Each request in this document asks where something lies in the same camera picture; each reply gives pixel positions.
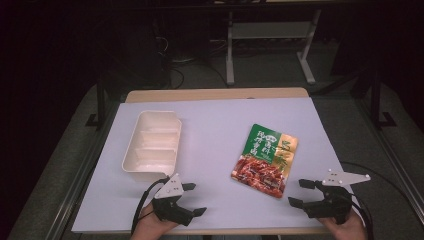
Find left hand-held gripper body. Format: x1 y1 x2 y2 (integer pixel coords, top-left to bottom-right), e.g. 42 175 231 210
151 173 195 227

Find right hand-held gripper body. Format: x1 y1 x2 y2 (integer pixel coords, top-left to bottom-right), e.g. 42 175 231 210
302 168 372 225

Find green and red snack packet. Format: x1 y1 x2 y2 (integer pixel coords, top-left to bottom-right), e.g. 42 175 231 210
230 123 299 199

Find white divided plastic tray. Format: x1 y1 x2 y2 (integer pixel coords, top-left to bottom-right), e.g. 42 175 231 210
121 109 183 183

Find person's left hand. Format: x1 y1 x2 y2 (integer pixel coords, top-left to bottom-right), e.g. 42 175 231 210
129 202 180 240

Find person's right hand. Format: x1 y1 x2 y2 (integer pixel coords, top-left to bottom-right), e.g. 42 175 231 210
318 212 368 240

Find white table mat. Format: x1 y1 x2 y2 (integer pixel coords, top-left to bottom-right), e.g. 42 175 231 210
71 96 362 234

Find black metal stand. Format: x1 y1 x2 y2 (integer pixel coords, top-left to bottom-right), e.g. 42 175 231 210
85 81 108 130
369 68 398 130

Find white metal stand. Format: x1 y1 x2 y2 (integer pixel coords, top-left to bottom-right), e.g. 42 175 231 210
225 9 323 86

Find metal frame rail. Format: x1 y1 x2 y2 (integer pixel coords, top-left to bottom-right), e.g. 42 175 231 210
355 98 424 218
44 101 118 240

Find black floor cable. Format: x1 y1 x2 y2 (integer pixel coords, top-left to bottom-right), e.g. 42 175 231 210
168 66 186 90

